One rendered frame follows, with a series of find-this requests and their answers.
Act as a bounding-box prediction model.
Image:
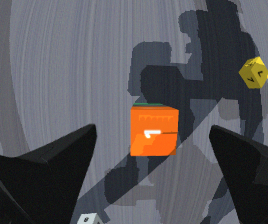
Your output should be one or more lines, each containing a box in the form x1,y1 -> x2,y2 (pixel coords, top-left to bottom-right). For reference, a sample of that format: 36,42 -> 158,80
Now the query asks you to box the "yellow block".
238,57 -> 268,88

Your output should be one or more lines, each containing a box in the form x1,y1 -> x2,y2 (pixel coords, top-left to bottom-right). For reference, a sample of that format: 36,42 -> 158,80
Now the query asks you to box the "orange block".
131,107 -> 178,156

